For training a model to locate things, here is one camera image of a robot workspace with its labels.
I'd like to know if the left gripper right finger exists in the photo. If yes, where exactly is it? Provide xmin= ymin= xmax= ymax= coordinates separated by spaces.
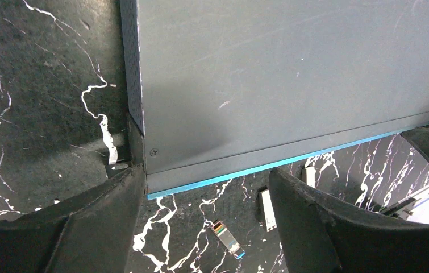
xmin=268 ymin=168 xmax=429 ymax=272

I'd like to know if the large teal network switch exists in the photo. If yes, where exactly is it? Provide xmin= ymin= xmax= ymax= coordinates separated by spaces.
xmin=119 ymin=1 xmax=429 ymax=199

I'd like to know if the small silver plug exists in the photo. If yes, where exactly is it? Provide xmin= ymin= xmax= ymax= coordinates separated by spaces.
xmin=259 ymin=188 xmax=277 ymax=232
xmin=211 ymin=220 xmax=245 ymax=260

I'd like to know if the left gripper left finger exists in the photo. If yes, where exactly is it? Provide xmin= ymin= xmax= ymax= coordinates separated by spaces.
xmin=0 ymin=164 xmax=146 ymax=272

